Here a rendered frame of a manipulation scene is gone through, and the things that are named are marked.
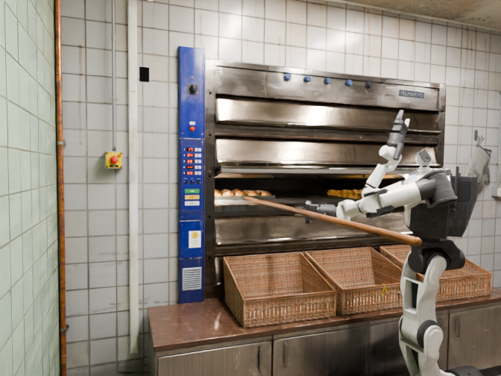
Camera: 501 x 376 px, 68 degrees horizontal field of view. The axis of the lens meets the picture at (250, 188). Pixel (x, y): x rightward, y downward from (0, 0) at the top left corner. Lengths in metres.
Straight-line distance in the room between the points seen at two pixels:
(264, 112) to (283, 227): 0.79
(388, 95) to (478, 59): 0.93
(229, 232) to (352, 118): 1.20
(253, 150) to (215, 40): 0.72
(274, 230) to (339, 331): 0.75
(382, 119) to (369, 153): 0.27
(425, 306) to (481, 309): 0.93
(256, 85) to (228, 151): 0.47
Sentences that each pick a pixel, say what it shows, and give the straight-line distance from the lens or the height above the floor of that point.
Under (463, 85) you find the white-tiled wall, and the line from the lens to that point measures 3.53.
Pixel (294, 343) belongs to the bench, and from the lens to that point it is 2.17.
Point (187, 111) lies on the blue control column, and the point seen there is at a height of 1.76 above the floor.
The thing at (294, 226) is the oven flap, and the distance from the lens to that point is 2.59.
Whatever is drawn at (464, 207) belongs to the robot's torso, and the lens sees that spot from 1.98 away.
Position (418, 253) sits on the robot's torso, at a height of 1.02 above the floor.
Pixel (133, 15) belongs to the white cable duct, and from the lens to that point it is 2.45.
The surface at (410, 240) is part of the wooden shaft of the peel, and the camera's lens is 1.35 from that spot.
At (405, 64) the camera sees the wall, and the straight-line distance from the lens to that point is 3.16.
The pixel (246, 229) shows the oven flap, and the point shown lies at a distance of 2.46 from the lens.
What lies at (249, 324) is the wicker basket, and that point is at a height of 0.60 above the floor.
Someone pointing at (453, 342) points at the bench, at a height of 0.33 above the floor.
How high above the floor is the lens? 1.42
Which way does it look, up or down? 3 degrees down
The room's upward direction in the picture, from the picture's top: 1 degrees clockwise
